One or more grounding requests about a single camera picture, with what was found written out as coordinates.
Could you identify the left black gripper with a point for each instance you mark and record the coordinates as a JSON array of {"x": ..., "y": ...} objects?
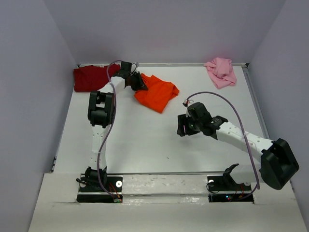
[{"x": 141, "y": 86}]

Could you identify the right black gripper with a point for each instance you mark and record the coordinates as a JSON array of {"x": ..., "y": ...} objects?
[{"x": 183, "y": 120}]

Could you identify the orange t-shirt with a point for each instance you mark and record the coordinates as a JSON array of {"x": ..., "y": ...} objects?
[{"x": 158, "y": 94}]

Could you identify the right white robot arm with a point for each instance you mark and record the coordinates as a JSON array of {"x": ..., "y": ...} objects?
[{"x": 272, "y": 162}]

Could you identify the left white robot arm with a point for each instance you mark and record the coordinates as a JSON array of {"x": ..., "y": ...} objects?
[{"x": 101, "y": 115}]

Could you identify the dark red folded t-shirt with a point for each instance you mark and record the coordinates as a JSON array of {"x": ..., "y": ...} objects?
[{"x": 90, "y": 78}]

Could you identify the pink crumpled t-shirt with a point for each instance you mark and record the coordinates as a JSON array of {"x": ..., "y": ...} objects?
[{"x": 221, "y": 73}]

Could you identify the white front cover board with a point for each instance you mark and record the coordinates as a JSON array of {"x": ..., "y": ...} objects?
[{"x": 57, "y": 210}]

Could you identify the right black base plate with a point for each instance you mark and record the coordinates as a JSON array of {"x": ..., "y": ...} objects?
[{"x": 223, "y": 189}]

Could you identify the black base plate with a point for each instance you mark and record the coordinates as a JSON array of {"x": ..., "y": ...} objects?
[
  {"x": 90, "y": 191},
  {"x": 223, "y": 189}
]

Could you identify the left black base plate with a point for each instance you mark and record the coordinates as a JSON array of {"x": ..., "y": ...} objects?
[{"x": 90, "y": 191}]

